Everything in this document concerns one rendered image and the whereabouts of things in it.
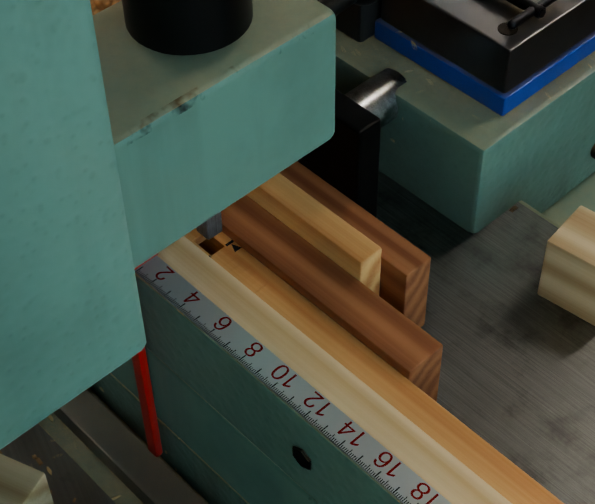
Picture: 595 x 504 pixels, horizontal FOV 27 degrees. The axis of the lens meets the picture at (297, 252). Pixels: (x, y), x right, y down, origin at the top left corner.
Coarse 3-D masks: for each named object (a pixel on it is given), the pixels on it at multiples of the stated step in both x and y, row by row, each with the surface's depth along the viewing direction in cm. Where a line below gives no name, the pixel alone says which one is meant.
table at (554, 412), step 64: (384, 192) 68; (576, 192) 72; (448, 256) 64; (512, 256) 64; (448, 320) 62; (512, 320) 62; (576, 320) 62; (128, 384) 66; (448, 384) 59; (512, 384) 59; (576, 384) 59; (192, 448) 63; (256, 448) 57; (512, 448) 57; (576, 448) 57
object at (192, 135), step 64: (256, 0) 51; (128, 64) 49; (192, 64) 49; (256, 64) 49; (320, 64) 52; (128, 128) 46; (192, 128) 48; (256, 128) 51; (320, 128) 55; (128, 192) 48; (192, 192) 50
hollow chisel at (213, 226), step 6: (216, 216) 58; (204, 222) 58; (210, 222) 58; (216, 222) 58; (198, 228) 59; (204, 228) 58; (210, 228) 58; (216, 228) 59; (204, 234) 59; (210, 234) 58; (216, 234) 59
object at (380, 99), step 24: (384, 72) 65; (336, 96) 59; (360, 96) 64; (384, 96) 64; (336, 120) 58; (360, 120) 57; (384, 120) 64; (336, 144) 59; (360, 144) 58; (312, 168) 62; (336, 168) 60; (360, 168) 59; (360, 192) 60
